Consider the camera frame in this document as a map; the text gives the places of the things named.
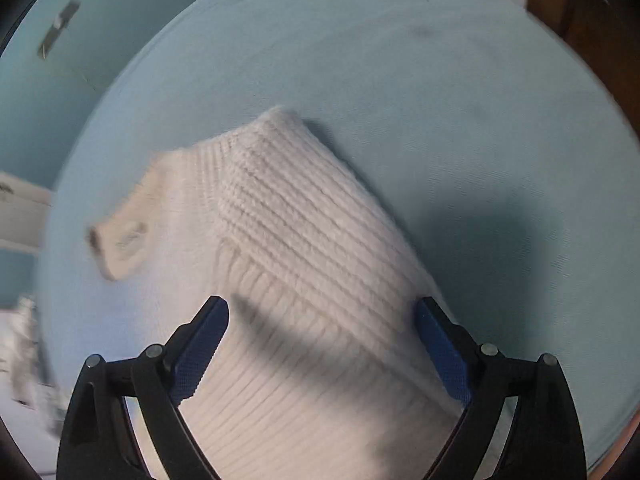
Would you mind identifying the grey strip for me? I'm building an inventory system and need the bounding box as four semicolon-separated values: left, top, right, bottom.
37;0;82;62

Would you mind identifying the white crumpled cloth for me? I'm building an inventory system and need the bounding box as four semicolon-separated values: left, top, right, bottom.
0;296;71;476

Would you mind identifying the brown wooden furniture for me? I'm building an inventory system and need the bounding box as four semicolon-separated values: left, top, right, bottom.
525;0;640;138

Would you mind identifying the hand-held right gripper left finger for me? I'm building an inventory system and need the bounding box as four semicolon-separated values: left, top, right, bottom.
56;296;231;480

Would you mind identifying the white box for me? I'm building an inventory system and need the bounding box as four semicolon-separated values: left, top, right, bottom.
0;172;54;254

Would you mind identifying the light blue tablecloth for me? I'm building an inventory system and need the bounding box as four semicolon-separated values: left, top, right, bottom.
37;0;640;476

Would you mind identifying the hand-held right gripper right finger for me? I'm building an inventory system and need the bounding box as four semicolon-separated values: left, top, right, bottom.
414;296;587;480

